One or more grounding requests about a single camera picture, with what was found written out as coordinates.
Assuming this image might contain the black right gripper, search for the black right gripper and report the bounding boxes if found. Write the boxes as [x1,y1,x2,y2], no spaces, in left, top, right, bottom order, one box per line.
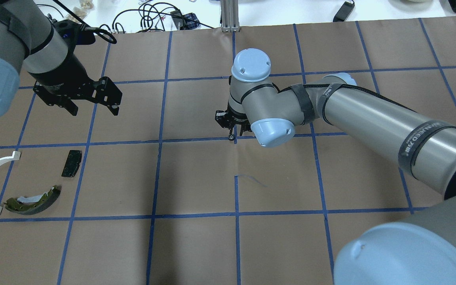
[214,109,252,137]

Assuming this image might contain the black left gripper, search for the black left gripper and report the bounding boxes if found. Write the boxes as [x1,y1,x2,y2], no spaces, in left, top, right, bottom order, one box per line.
[32,20,122,116]

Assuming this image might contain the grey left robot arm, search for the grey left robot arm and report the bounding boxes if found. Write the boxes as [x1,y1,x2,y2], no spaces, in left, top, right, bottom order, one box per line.
[0,0,122,116]

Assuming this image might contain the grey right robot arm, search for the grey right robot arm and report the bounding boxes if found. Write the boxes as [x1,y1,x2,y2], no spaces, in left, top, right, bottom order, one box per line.
[215,48,456,285]

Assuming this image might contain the black brake pad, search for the black brake pad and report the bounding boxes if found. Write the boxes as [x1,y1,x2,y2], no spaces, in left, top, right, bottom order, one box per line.
[61,150,83,177]

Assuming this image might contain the bag of wooden pieces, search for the bag of wooden pieces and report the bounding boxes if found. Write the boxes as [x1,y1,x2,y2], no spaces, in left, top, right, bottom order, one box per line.
[74,0,95,18]

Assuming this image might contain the olive brake shoe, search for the olive brake shoe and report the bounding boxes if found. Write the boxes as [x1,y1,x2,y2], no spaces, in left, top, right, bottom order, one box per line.
[4,185,61,215]

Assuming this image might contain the black power adapter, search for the black power adapter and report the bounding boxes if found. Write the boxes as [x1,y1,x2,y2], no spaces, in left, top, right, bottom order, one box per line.
[332,0,356,22]

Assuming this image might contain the aluminium frame post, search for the aluminium frame post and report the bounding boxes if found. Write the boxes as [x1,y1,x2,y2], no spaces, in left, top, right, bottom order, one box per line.
[219,0,240,32]

